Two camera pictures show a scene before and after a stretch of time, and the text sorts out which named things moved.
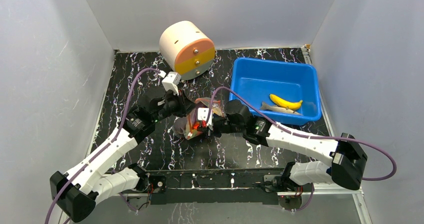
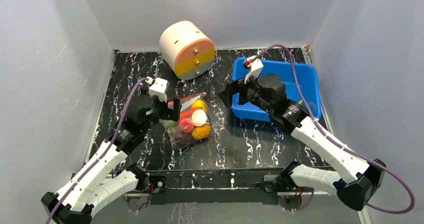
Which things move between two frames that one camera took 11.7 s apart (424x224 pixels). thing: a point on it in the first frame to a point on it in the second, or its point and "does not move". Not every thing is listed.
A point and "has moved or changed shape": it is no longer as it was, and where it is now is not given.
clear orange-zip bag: [200, 119] has moved or changed shape
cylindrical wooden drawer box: [186, 50] does not move
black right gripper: [205, 126] to [242, 91]
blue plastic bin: [288, 92] does not move
